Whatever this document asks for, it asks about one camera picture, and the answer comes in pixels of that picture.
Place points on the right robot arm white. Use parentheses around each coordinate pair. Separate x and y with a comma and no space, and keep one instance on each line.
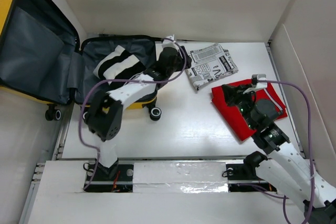
(278,162)

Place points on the yellow Pikachu suitcase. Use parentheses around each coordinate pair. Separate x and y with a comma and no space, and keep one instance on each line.
(43,58)

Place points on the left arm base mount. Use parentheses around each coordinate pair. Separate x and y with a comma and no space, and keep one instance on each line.
(117,180)

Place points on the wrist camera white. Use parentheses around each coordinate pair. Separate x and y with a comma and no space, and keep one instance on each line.
(168,42)
(258,82)

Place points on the red shirt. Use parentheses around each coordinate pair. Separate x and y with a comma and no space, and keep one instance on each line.
(232,115)

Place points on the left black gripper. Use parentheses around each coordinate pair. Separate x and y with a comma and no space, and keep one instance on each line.
(180,59)

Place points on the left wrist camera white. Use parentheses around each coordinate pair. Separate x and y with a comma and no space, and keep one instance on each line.
(168,42)

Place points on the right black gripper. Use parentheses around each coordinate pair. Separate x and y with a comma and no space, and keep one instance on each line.
(233,93)

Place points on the black white striped garment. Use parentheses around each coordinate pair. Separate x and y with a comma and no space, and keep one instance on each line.
(120,64)

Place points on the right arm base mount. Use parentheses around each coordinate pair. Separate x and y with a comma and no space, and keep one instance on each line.
(241,179)

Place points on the newspaper print cloth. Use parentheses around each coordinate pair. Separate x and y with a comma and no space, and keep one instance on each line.
(210,64)

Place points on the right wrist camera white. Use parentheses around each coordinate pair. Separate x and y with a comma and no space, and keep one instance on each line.
(258,82)

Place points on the aluminium front rail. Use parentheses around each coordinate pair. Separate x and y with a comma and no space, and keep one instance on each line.
(166,172)

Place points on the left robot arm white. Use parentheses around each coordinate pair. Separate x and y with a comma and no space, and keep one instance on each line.
(104,115)

